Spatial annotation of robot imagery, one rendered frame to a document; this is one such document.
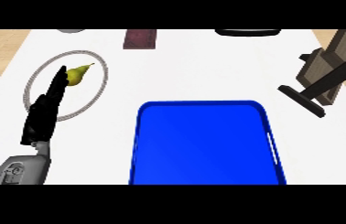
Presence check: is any yellow green pear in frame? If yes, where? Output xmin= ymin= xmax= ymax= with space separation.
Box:
xmin=65 ymin=62 xmax=96 ymax=87

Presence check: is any blue plastic tray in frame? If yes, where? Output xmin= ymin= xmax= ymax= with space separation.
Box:
xmin=127 ymin=100 xmax=288 ymax=186

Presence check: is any grey wire tiered basket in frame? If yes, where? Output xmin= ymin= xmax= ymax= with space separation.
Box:
xmin=22 ymin=49 xmax=110 ymax=123

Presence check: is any black flat appliance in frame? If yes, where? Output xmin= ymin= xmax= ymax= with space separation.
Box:
xmin=213 ymin=28 xmax=283 ymax=37

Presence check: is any brown wooden rack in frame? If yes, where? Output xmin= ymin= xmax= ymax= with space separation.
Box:
xmin=275 ymin=28 xmax=346 ymax=119

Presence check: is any grey round object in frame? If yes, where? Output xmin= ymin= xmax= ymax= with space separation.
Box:
xmin=55 ymin=28 xmax=87 ymax=34

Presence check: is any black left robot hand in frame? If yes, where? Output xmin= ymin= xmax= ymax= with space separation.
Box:
xmin=19 ymin=65 xmax=70 ymax=146

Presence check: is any dark red rectangular block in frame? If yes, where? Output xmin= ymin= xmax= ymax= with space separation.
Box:
xmin=121 ymin=28 xmax=158 ymax=50

